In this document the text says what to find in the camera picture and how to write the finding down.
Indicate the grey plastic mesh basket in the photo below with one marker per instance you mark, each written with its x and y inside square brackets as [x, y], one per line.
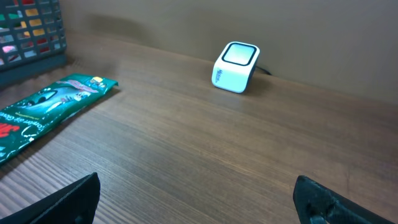
[32, 39]

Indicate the green snack bag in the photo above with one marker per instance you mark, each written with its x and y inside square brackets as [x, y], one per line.
[32, 117]

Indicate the white barcode scanner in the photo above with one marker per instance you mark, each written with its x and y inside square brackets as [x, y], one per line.
[235, 66]

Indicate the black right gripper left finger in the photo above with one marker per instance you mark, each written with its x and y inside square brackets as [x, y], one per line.
[75, 203]

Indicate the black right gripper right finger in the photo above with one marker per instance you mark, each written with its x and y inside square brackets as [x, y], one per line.
[315, 203]

